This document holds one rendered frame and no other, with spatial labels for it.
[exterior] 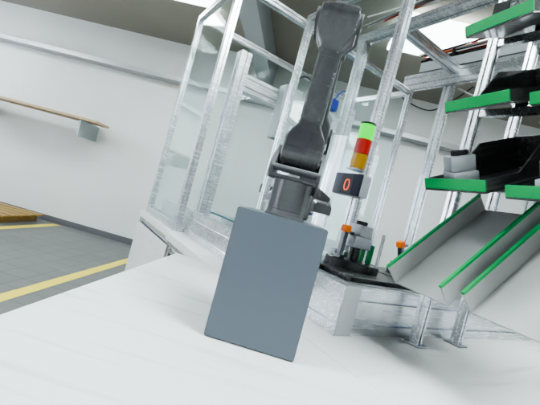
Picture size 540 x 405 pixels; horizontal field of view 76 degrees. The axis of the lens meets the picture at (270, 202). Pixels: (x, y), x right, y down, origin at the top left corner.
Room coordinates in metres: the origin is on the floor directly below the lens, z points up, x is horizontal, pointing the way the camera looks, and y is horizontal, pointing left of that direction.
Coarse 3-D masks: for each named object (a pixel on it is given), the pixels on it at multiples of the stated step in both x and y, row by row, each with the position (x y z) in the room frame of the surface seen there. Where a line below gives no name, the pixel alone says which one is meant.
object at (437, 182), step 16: (480, 144) 0.75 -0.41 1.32; (496, 144) 0.77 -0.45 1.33; (512, 144) 0.79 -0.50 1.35; (528, 144) 0.77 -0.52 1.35; (480, 160) 0.75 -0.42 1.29; (496, 160) 0.77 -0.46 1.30; (512, 160) 0.79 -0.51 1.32; (528, 160) 0.62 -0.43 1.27; (480, 176) 0.75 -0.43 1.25; (496, 176) 0.73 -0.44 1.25; (512, 176) 0.61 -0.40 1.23; (528, 176) 0.63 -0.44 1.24; (464, 192) 0.63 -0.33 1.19; (480, 192) 0.60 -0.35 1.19
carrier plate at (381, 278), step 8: (328, 264) 0.85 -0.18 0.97; (336, 272) 0.79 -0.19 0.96; (344, 272) 0.78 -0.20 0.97; (352, 272) 0.82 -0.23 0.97; (352, 280) 0.75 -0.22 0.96; (360, 280) 0.77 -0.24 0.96; (368, 280) 0.78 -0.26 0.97; (376, 280) 0.80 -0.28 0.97; (384, 280) 0.83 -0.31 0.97; (392, 280) 0.87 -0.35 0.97
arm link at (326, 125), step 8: (320, 8) 0.61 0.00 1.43; (360, 24) 0.60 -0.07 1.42; (352, 48) 0.66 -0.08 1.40; (344, 56) 0.69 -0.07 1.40; (336, 80) 0.72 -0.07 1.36; (328, 104) 0.75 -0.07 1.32; (328, 112) 0.76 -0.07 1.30; (328, 120) 0.77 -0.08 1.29; (328, 128) 0.78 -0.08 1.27; (328, 136) 0.80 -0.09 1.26
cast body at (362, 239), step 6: (360, 222) 0.90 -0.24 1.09; (354, 228) 0.91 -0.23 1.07; (360, 228) 0.89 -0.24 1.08; (366, 228) 0.90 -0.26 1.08; (372, 228) 0.91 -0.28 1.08; (348, 234) 0.91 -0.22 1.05; (354, 234) 0.90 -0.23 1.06; (360, 234) 0.89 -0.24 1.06; (366, 234) 0.90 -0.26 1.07; (372, 234) 0.91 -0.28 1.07; (348, 240) 0.90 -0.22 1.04; (354, 240) 0.88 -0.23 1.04; (360, 240) 0.89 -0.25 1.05; (366, 240) 0.90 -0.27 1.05; (372, 240) 0.92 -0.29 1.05; (354, 246) 0.88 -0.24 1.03; (360, 246) 0.89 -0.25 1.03; (366, 246) 0.91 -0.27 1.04
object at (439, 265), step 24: (456, 216) 0.74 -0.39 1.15; (480, 216) 0.76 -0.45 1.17; (504, 216) 0.72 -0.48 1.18; (528, 216) 0.63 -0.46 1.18; (432, 240) 0.72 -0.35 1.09; (456, 240) 0.72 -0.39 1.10; (480, 240) 0.69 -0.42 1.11; (504, 240) 0.61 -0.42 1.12; (408, 264) 0.70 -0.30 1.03; (432, 264) 0.69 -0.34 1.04; (456, 264) 0.66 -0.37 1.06; (480, 264) 0.60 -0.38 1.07; (408, 288) 0.66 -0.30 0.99; (432, 288) 0.63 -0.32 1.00; (456, 288) 0.58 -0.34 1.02
